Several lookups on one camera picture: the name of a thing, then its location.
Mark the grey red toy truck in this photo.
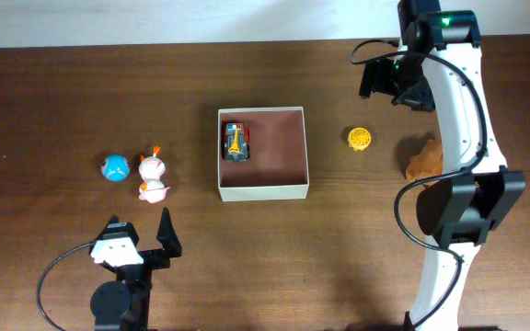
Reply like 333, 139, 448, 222
221, 122, 250, 163

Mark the white pink duck toy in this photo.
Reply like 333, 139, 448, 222
138, 146, 169, 204

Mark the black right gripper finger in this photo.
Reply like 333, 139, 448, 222
359, 59, 390, 98
391, 76, 435, 112

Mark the blue toy ball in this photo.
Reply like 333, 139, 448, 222
101, 154, 130, 182

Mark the brown plush toy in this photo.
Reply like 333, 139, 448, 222
405, 139, 444, 182

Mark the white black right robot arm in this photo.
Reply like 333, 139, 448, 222
351, 0, 525, 330

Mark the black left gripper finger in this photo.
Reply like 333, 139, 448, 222
95, 215, 139, 251
156, 207, 182, 257

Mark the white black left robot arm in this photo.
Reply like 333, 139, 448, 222
89, 208, 182, 331

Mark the yellow round plastic toy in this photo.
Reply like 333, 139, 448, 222
347, 127, 372, 152

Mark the white cardboard box pink inside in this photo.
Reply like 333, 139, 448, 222
217, 107, 310, 202

